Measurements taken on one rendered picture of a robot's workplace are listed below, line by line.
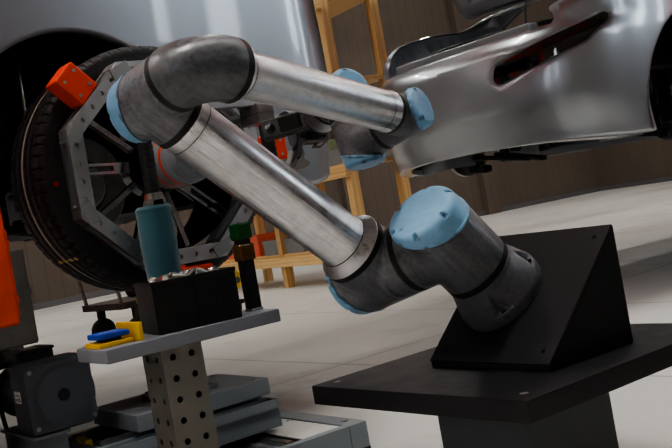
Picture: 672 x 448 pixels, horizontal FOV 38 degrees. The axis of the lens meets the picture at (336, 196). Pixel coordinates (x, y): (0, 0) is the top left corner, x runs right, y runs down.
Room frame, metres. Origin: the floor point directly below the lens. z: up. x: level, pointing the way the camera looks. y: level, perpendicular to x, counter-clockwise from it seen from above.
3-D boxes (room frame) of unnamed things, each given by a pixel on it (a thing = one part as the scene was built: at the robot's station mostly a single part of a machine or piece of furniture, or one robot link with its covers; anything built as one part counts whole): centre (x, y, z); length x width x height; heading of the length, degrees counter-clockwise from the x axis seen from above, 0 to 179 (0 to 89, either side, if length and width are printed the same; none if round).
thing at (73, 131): (2.60, 0.42, 0.85); 0.54 x 0.07 x 0.54; 126
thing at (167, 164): (2.55, 0.38, 0.85); 0.21 x 0.14 x 0.14; 36
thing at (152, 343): (2.23, 0.40, 0.44); 0.43 x 0.17 x 0.03; 126
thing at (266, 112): (2.54, 0.16, 0.93); 0.09 x 0.05 x 0.05; 36
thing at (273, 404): (2.71, 0.56, 0.13); 0.50 x 0.36 x 0.10; 126
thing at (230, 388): (2.74, 0.52, 0.32); 0.40 x 0.30 x 0.28; 126
